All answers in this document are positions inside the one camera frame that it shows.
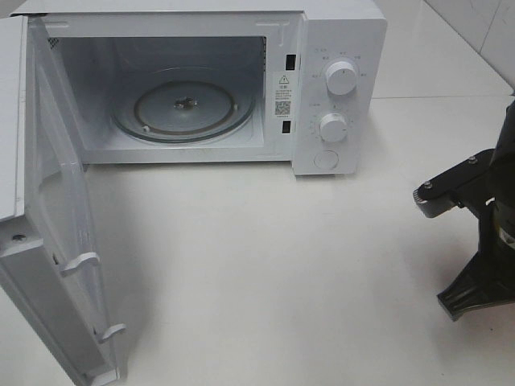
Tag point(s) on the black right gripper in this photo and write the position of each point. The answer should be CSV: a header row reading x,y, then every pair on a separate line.
x,y
487,280

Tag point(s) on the round white door button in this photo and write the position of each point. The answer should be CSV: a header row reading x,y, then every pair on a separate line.
x,y
326,160

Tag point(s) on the white microwave door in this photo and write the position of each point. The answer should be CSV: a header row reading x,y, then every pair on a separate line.
x,y
50,264

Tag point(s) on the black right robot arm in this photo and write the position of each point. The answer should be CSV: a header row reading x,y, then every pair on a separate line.
x,y
507,124

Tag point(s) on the lower white timer knob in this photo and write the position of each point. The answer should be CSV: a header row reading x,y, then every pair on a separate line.
x,y
333,127

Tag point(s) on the upper white power knob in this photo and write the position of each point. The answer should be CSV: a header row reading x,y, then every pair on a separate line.
x,y
341,77

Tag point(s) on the white microwave oven body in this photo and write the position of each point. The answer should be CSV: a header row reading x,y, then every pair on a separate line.
x,y
107,42

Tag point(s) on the white warning sticker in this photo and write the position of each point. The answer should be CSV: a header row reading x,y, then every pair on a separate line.
x,y
283,95

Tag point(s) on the glass microwave turntable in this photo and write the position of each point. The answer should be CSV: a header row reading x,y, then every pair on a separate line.
x,y
184,105

